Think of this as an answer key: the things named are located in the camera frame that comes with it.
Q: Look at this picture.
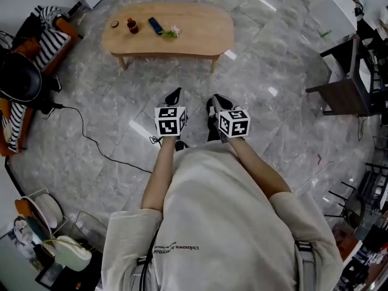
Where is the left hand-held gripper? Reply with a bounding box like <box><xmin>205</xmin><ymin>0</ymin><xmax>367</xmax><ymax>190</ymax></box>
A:
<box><xmin>153</xmin><ymin>87</ymin><xmax>189</xmax><ymax>141</ymax></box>

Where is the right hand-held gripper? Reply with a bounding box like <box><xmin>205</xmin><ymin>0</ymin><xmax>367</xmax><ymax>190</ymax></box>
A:
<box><xmin>212</xmin><ymin>94</ymin><xmax>252</xmax><ymax>144</ymax></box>

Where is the person's right forearm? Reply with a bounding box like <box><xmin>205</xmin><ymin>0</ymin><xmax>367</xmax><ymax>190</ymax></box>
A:
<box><xmin>227</xmin><ymin>136</ymin><xmax>292</xmax><ymax>199</ymax></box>

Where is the person's left forearm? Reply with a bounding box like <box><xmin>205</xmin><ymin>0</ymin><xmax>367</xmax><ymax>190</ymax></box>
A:
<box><xmin>141</xmin><ymin>138</ymin><xmax>178</xmax><ymax>212</ymax></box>

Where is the wooden coffee table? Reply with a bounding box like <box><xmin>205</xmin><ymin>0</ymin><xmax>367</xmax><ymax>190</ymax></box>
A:
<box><xmin>101</xmin><ymin>1</ymin><xmax>236</xmax><ymax>74</ymax></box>

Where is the person's right black shoe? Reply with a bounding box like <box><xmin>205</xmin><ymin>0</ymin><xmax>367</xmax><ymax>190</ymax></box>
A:
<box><xmin>206</xmin><ymin>98</ymin><xmax>221</xmax><ymax>142</ymax></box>

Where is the artificial pink flower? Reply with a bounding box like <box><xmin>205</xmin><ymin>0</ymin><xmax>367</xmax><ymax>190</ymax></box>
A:
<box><xmin>161</xmin><ymin>25</ymin><xmax>181</xmax><ymax>38</ymax></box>

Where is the dark blue phone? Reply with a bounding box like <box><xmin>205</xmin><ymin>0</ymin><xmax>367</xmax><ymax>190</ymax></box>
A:
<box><xmin>147</xmin><ymin>16</ymin><xmax>164</xmax><ymax>36</ymax></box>

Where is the person's beige T-shirt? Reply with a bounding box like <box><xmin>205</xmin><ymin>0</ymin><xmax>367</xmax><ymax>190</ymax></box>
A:
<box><xmin>101</xmin><ymin>141</ymin><xmax>345</xmax><ymax>291</ymax></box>

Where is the dark wooden chair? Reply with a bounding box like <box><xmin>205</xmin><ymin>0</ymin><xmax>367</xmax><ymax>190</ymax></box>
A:
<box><xmin>305</xmin><ymin>36</ymin><xmax>376</xmax><ymax>117</ymax></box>

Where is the orange sofa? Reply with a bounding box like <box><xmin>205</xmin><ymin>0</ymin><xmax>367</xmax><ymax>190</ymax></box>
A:
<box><xmin>0</xmin><ymin>16</ymin><xmax>80</xmax><ymax>157</ymax></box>

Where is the striped seat cushion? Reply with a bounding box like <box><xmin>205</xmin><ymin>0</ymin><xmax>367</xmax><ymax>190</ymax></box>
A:
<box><xmin>33</xmin><ymin>28</ymin><xmax>72</xmax><ymax>71</ymax></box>

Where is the striped pillow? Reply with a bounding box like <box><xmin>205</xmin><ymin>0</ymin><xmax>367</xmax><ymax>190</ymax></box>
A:
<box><xmin>32</xmin><ymin>5</ymin><xmax>70</xmax><ymax>27</ymax></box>

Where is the white filament spool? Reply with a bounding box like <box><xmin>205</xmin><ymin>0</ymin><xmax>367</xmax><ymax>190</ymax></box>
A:
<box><xmin>35</xmin><ymin>192</ymin><xmax>64</xmax><ymax>229</ymax></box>

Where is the pale green white cushion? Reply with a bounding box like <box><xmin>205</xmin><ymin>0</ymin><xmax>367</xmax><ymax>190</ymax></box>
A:
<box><xmin>54</xmin><ymin>235</ymin><xmax>93</xmax><ymax>272</ymax></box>

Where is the framed picture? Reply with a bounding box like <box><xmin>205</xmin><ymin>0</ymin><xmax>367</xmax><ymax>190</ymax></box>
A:
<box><xmin>0</xmin><ymin>216</ymin><xmax>46</xmax><ymax>284</ymax></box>

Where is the black power cable with adapter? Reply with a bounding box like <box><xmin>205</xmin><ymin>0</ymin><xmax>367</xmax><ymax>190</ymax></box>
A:
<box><xmin>45</xmin><ymin>103</ymin><xmax>152</xmax><ymax>174</ymax></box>

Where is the white wire rack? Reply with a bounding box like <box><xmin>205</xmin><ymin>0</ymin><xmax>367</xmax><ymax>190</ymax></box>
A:
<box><xmin>21</xmin><ymin>188</ymin><xmax>107</xmax><ymax>254</ymax></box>

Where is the grey harness strap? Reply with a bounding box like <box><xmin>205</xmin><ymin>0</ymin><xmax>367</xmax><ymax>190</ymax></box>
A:
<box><xmin>293</xmin><ymin>239</ymin><xmax>322</xmax><ymax>291</ymax></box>
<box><xmin>136</xmin><ymin>255</ymin><xmax>155</xmax><ymax>291</ymax></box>

